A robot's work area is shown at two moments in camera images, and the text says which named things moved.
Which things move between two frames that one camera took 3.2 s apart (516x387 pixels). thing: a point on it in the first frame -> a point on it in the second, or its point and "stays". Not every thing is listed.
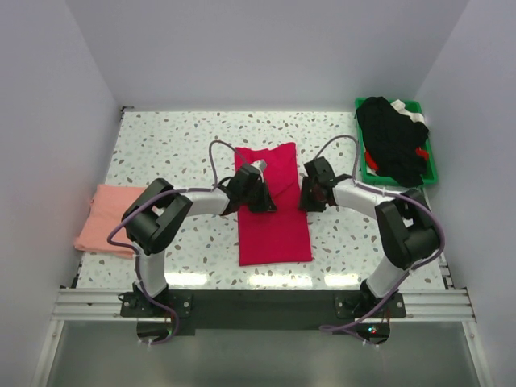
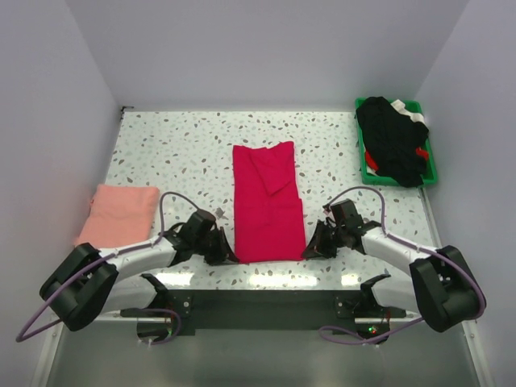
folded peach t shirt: [107, 207] stays
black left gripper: [265, 204] -> [223, 253]
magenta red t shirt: [277, 236] stays
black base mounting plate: [261, 309] stays
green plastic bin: [430, 176] stays
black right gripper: [305, 202] -> [316, 248]
